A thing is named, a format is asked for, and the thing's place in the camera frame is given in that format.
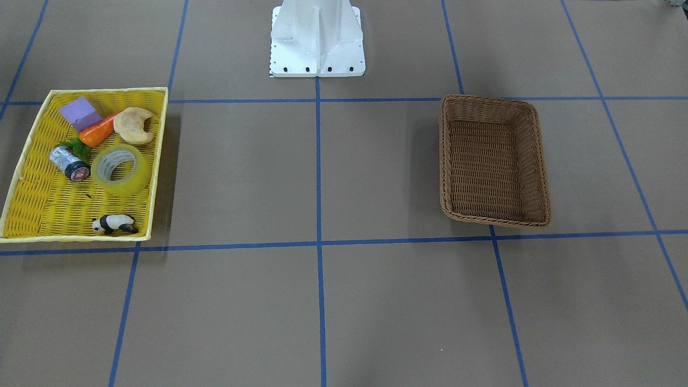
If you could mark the yellow tape roll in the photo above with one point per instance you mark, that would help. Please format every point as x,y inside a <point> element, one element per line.
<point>121,170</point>

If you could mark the brown wicker basket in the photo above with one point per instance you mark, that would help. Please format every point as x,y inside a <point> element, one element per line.
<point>491,163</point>

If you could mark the yellow woven basket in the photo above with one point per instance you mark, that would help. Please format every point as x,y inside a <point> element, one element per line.
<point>42,205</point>

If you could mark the toy croissant bread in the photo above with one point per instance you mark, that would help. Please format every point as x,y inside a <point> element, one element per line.
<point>130,125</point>

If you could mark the toy panda figure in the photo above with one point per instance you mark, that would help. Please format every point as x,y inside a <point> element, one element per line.
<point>109,223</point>

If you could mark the orange toy carrot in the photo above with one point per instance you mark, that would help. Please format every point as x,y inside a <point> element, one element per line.
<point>89,138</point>

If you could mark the small silver can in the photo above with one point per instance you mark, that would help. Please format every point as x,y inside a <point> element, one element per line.
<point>69,164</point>

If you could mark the purple foam block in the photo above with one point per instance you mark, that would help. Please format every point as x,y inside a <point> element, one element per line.
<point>80,114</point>

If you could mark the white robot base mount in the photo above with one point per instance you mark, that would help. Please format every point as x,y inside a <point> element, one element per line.
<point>316,39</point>

